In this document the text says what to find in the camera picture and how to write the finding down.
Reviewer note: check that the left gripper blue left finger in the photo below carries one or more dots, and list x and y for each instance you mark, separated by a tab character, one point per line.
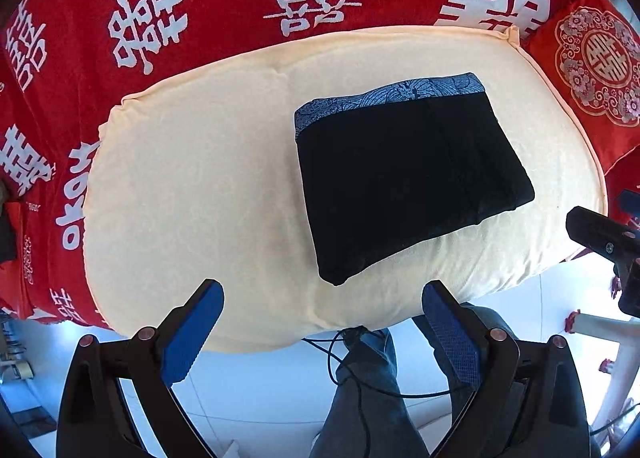
183	333

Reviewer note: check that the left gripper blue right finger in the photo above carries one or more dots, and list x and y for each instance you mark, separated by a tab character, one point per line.
459	332

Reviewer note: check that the black pants with blue waistband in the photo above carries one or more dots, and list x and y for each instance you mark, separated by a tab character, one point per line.
400	164

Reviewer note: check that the white table leg red caps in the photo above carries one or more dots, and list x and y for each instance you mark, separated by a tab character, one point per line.
622	370

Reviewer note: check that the person's legs in jeans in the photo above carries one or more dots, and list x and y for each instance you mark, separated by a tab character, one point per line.
371	358

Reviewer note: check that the cream peach seat cushion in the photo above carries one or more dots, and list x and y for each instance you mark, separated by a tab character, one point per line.
197	177

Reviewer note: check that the red embroidered floral pillow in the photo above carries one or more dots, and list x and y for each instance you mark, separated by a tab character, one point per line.
591	55

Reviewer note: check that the red sofa cover white characters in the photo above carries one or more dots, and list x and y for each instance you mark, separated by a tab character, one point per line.
66	63

